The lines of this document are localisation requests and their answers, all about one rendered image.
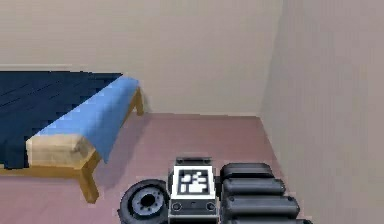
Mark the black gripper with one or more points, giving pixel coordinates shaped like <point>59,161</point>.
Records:
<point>145,202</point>

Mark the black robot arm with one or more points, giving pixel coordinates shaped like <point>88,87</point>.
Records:
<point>253,196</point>

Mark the wooden bed with blue cover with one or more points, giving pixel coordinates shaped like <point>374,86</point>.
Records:
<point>50,110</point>

